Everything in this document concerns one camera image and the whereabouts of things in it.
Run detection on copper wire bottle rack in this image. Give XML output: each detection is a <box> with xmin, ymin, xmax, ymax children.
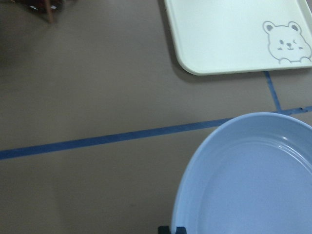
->
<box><xmin>8</xmin><ymin>0</ymin><xmax>66</xmax><ymax>23</ymax></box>

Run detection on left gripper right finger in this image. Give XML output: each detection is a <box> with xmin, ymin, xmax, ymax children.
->
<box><xmin>175</xmin><ymin>227</ymin><xmax>187</xmax><ymax>234</ymax></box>

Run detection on cream bear tray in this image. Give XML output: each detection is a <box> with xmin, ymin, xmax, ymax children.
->
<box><xmin>164</xmin><ymin>0</ymin><xmax>312</xmax><ymax>76</ymax></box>

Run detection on blue plate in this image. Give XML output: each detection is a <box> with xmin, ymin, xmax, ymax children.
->
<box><xmin>171</xmin><ymin>112</ymin><xmax>312</xmax><ymax>234</ymax></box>

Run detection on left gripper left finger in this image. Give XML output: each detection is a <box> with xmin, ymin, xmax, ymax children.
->
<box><xmin>157</xmin><ymin>226</ymin><xmax>170</xmax><ymax>234</ymax></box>

